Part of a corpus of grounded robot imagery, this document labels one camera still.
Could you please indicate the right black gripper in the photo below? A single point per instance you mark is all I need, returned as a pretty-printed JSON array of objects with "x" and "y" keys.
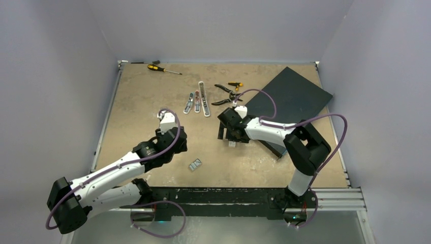
[{"x": 229, "y": 136}]

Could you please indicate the silver stapler magazine tray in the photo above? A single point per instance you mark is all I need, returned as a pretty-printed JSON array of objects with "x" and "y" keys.
[{"x": 189, "y": 103}]

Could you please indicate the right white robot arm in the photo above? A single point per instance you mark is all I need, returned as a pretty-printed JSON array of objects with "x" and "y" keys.
[{"x": 304, "y": 144}]

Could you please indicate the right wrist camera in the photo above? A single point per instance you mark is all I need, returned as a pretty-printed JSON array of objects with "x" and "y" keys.
[{"x": 241, "y": 110}]

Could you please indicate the aluminium frame rail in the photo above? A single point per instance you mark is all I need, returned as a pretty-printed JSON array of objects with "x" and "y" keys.
[{"x": 337, "y": 199}]

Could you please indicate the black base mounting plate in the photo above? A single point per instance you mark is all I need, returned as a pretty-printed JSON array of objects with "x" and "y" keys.
[{"x": 270, "y": 203}]

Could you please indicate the red silver stapler insert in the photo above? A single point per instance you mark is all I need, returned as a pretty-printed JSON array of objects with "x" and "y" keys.
[{"x": 197, "y": 106}]

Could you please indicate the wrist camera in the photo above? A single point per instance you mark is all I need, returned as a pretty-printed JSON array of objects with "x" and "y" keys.
[
  {"x": 167, "y": 121},
  {"x": 241, "y": 110}
]

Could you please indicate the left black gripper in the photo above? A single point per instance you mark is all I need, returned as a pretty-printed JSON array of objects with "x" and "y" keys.
[{"x": 182, "y": 148}]

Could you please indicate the black flat box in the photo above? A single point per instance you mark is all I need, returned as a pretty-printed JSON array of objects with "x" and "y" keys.
[{"x": 296, "y": 99}]

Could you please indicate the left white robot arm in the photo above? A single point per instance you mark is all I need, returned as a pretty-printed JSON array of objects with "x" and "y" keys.
[{"x": 72, "y": 202}]

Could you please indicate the small yellow black screwdriver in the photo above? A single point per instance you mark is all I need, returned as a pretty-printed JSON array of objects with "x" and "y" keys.
[{"x": 237, "y": 85}]

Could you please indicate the silver staple strip block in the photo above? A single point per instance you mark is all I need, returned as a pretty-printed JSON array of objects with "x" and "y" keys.
[{"x": 195, "y": 164}]

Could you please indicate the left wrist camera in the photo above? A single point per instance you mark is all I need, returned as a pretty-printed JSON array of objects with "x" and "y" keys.
[{"x": 167, "y": 121}]

